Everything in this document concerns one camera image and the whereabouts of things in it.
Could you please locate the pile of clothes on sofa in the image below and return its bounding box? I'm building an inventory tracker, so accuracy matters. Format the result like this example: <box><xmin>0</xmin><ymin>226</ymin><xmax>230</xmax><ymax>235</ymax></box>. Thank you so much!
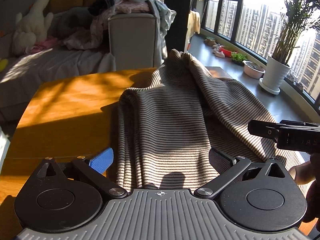
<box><xmin>63</xmin><ymin>0</ymin><xmax>176</xmax><ymax>62</ymax></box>

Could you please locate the tall green potted plant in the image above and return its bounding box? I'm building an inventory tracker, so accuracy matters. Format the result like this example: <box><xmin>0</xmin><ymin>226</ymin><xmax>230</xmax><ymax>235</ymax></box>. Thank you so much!
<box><xmin>272</xmin><ymin>0</ymin><xmax>319</xmax><ymax>65</ymax></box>

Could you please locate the person's right hand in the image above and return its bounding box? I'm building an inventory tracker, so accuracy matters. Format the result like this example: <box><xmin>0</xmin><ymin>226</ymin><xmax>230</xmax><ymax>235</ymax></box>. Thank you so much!
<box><xmin>289</xmin><ymin>153</ymin><xmax>319</xmax><ymax>231</ymax></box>

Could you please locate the grey sofa armrest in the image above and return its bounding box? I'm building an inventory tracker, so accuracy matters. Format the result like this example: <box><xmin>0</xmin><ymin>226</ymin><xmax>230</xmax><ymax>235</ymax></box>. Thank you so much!
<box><xmin>108</xmin><ymin>13</ymin><xmax>162</xmax><ymax>71</ymax></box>

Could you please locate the white plush rabbit toy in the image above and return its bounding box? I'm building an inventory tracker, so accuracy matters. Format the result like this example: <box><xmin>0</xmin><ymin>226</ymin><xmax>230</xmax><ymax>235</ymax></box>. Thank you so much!
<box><xmin>11</xmin><ymin>0</ymin><xmax>54</xmax><ymax>56</ymax></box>

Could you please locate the small green plant tray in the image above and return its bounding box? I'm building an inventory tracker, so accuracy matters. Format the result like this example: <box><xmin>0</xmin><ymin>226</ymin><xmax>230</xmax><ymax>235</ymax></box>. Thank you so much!
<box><xmin>231</xmin><ymin>52</ymin><xmax>247</xmax><ymax>67</ymax></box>

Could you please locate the grey sofa bed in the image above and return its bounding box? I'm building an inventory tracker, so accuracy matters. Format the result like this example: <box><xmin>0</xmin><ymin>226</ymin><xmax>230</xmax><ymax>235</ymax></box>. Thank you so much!
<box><xmin>1</xmin><ymin>47</ymin><xmax>116</xmax><ymax>122</ymax></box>

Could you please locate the pink round basin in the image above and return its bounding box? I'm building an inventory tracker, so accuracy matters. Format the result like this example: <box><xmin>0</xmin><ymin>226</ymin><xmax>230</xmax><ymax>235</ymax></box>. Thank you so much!
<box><xmin>243</xmin><ymin>60</ymin><xmax>265</xmax><ymax>80</ymax></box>

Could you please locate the striped brown white sweater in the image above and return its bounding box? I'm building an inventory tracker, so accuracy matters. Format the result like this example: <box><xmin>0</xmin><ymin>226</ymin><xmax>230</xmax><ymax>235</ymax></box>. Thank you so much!
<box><xmin>117</xmin><ymin>50</ymin><xmax>304</xmax><ymax>190</ymax></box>

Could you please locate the yellow sofa cushion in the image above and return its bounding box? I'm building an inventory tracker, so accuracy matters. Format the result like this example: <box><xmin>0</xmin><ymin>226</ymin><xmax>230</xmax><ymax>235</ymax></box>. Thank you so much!
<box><xmin>48</xmin><ymin>0</ymin><xmax>83</xmax><ymax>14</ymax></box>

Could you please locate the white plant pot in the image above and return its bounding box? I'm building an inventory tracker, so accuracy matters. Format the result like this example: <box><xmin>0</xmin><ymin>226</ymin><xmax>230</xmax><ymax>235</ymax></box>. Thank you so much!
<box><xmin>259</xmin><ymin>55</ymin><xmax>291</xmax><ymax>95</ymax></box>

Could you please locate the red tray on floor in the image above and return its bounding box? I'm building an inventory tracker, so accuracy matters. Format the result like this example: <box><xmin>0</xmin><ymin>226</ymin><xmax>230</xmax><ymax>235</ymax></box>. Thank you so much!
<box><xmin>220</xmin><ymin>46</ymin><xmax>233</xmax><ymax>57</ymax></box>

